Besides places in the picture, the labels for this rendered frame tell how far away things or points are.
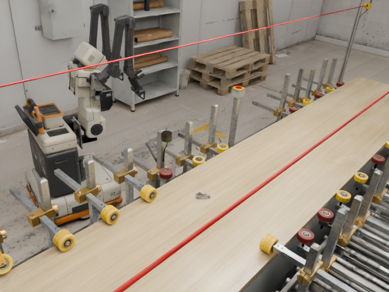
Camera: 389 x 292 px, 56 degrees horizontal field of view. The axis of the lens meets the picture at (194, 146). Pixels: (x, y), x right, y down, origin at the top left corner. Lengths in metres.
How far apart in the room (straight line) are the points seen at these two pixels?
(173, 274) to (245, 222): 0.49
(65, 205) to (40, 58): 2.10
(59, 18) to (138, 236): 3.09
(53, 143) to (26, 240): 0.84
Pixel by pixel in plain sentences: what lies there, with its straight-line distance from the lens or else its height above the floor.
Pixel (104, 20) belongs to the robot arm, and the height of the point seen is 1.51.
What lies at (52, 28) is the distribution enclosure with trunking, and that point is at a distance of 4.41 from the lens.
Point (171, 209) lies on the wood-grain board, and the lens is 1.96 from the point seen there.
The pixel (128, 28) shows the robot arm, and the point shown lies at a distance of 2.79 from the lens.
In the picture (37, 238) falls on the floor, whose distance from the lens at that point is 3.23.
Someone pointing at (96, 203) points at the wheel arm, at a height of 0.96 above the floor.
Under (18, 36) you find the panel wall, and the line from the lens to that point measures 4.52.
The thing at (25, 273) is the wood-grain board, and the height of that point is 0.90.
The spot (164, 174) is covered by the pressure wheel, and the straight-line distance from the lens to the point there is 2.21.
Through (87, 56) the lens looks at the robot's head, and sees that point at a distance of 2.88.
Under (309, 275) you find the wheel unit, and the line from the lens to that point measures 1.68.
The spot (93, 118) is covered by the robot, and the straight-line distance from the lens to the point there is 3.06.
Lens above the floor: 2.16
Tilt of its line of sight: 30 degrees down
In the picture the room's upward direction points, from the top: 4 degrees clockwise
